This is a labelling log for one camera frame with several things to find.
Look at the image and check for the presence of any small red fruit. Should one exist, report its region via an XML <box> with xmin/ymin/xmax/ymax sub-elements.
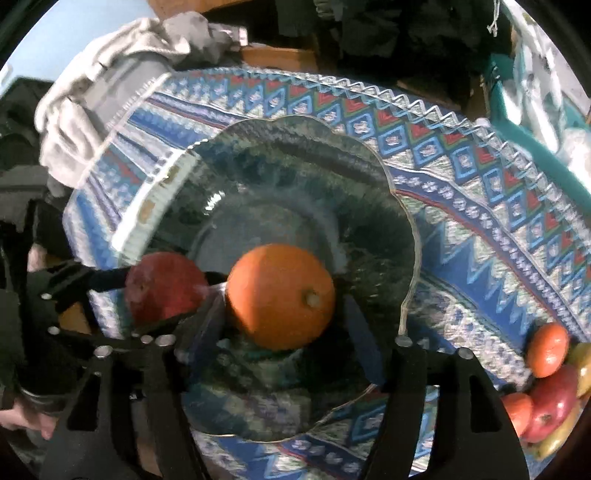
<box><xmin>225</xmin><ymin>244</ymin><xmax>336</xmax><ymax>352</ymax></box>

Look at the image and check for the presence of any teal box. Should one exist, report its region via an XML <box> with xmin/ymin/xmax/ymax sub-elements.
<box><xmin>480</xmin><ymin>53</ymin><xmax>591</xmax><ymax>185</ymax></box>

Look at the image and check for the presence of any grey cloth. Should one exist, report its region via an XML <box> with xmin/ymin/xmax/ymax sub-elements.
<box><xmin>34</xmin><ymin>11</ymin><xmax>241</xmax><ymax>195</ymax></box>

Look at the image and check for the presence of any yellow apple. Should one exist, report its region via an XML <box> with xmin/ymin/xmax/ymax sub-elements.
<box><xmin>566</xmin><ymin>342</ymin><xmax>591</xmax><ymax>398</ymax></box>

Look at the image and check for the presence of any small tangerine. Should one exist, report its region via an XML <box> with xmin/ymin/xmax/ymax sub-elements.
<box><xmin>501</xmin><ymin>392</ymin><xmax>535</xmax><ymax>439</ymax></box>

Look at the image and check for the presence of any brown cardboard box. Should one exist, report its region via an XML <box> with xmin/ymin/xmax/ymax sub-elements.
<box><xmin>240</xmin><ymin>46</ymin><xmax>320</xmax><ymax>75</ymax></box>

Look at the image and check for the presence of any scalloped glass plate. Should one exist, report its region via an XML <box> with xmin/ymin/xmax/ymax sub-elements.
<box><xmin>117</xmin><ymin>115</ymin><xmax>423</xmax><ymax>445</ymax></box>

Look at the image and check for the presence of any blue patterned tablecloth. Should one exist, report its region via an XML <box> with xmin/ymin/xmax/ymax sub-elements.
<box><xmin>62</xmin><ymin>67</ymin><xmax>591</xmax><ymax>480</ymax></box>

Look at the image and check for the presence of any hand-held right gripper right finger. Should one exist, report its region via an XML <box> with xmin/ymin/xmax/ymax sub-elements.
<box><xmin>344</xmin><ymin>295</ymin><xmax>530</xmax><ymax>480</ymax></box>

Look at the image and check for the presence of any person's left hand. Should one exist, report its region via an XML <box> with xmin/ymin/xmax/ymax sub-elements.
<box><xmin>0</xmin><ymin>399</ymin><xmax>58</xmax><ymax>441</ymax></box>

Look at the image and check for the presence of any white printed plastic bag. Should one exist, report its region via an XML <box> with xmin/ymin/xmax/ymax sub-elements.
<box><xmin>510</xmin><ymin>7</ymin><xmax>591</xmax><ymax>162</ymax></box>

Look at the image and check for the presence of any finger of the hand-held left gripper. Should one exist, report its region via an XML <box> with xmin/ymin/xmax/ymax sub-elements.
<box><xmin>25</xmin><ymin>261</ymin><xmax>228</xmax><ymax>308</ymax></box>
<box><xmin>46</xmin><ymin>302</ymin><xmax>211</xmax><ymax>354</ymax></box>

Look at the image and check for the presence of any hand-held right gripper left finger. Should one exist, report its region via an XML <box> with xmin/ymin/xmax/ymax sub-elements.
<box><xmin>42</xmin><ymin>286</ymin><xmax>229</xmax><ymax>480</ymax></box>

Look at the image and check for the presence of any red tomato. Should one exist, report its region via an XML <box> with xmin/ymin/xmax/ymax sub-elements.
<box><xmin>526</xmin><ymin>322</ymin><xmax>571</xmax><ymax>379</ymax></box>

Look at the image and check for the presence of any red apple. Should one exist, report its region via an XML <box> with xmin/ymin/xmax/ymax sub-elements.
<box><xmin>124</xmin><ymin>251</ymin><xmax>211</xmax><ymax>330</ymax></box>
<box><xmin>522</xmin><ymin>364</ymin><xmax>580</xmax><ymax>444</ymax></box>

